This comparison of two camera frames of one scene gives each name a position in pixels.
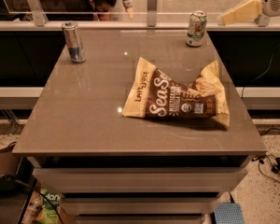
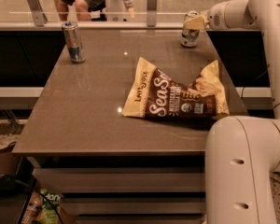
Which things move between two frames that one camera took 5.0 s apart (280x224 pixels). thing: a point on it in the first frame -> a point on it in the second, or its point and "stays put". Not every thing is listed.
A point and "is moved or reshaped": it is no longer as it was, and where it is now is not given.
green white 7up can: (196, 28) is moved or reshaped
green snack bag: (49, 215) stays put
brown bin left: (3, 161) stays put
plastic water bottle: (34, 208) stays put
